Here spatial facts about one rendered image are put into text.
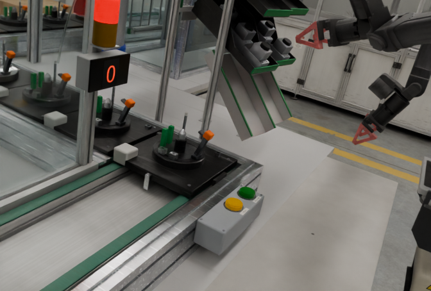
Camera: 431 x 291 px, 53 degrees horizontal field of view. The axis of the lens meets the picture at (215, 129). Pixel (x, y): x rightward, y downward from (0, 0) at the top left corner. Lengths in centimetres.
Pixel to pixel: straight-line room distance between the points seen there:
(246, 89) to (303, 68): 381
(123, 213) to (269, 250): 36
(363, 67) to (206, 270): 426
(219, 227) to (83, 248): 28
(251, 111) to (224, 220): 50
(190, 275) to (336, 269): 36
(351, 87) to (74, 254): 447
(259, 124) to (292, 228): 36
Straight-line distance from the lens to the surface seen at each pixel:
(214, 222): 95
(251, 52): 126
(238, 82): 139
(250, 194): 106
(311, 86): 522
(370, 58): 504
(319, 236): 120
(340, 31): 113
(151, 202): 106
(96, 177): 107
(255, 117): 138
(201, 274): 97
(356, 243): 123
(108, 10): 94
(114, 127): 123
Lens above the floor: 150
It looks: 23 degrees down
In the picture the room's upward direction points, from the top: 12 degrees clockwise
